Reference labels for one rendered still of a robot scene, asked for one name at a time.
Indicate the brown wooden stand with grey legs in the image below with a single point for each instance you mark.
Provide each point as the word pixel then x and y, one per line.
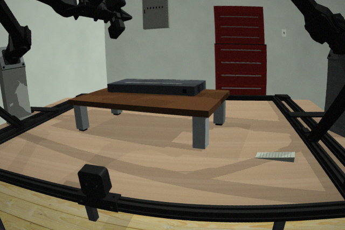
pixel 204 104

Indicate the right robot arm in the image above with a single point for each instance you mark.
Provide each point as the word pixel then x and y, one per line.
pixel 322 25

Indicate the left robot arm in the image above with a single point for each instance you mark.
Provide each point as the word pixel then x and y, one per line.
pixel 20 36

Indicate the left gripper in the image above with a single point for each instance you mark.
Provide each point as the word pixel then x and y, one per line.
pixel 117 21

